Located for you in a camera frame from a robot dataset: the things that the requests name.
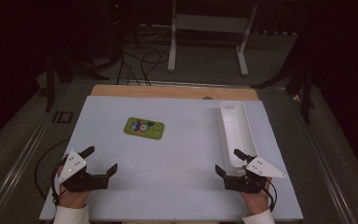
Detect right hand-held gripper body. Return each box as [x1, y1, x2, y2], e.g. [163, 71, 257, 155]
[223, 156, 288, 195]

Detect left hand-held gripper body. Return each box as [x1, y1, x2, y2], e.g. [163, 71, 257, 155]
[58, 148, 110, 193]

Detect long white plastic tray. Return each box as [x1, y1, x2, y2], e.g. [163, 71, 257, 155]
[216, 101, 259, 177]

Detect green phone with cartoon case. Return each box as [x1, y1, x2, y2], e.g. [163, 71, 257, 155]
[123, 117, 166, 141]

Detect person's left hand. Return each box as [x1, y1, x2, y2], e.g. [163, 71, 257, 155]
[56, 164, 91, 210]

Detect person's right hand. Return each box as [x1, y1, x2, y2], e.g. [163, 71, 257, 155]
[240, 176, 273, 216]

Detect pale grey board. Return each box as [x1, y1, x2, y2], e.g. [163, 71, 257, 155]
[39, 95, 304, 222]

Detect black tripod stand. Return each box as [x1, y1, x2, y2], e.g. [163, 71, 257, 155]
[251, 60, 317, 125]
[43, 46, 110, 113]

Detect white metal stand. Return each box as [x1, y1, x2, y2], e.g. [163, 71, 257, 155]
[167, 0, 259, 77]

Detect left hand-held gripper black cable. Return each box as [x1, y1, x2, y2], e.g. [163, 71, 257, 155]
[50, 158, 68, 206]

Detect hand-held gripper black cable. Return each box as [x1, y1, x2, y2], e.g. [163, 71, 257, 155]
[262, 178, 278, 213]
[50, 158, 68, 206]

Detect right hand-held gripper black cable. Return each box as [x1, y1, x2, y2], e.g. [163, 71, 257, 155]
[262, 178, 278, 213]

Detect black looped floor cable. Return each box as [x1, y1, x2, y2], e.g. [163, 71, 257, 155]
[34, 138, 71, 201]

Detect metal floor rail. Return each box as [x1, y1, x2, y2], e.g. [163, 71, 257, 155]
[0, 102, 76, 224]
[290, 91, 358, 224]

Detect black floor cables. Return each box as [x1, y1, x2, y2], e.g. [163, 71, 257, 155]
[116, 49, 171, 87]

